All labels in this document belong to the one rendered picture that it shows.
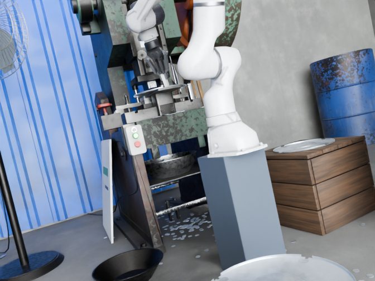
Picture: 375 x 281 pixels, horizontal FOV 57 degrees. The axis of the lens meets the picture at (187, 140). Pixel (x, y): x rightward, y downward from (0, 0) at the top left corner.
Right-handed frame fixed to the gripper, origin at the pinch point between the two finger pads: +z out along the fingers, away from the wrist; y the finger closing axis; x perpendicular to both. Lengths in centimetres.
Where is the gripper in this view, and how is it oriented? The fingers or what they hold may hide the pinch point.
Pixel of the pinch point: (164, 80)
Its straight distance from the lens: 176.7
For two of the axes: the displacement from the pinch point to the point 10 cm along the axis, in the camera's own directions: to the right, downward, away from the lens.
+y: 9.1, -1.8, -3.7
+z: 3.2, 8.8, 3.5
